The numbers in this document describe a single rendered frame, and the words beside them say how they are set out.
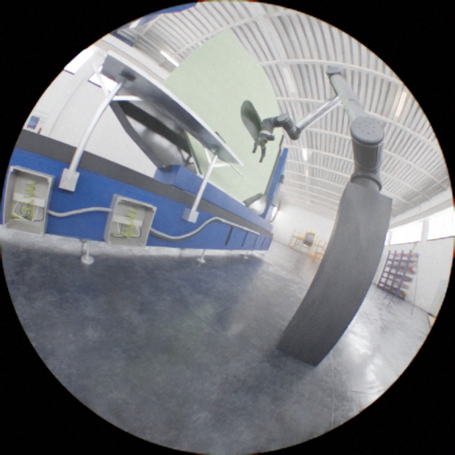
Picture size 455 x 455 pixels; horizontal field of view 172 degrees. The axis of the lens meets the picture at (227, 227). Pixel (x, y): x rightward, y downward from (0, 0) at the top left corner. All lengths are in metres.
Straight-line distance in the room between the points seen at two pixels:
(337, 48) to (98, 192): 8.16
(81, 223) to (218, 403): 1.15
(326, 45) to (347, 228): 7.65
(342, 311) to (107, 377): 1.05
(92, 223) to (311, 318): 1.41
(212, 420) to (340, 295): 0.78
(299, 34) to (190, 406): 8.43
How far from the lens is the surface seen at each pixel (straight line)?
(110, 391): 0.64
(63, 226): 1.12
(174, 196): 1.35
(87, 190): 1.06
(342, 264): 0.85
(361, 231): 0.88
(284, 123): 1.36
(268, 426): 0.73
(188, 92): 1.71
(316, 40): 7.97
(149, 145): 1.30
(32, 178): 1.11
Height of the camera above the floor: 0.61
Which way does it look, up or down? 3 degrees down
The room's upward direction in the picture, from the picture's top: 21 degrees clockwise
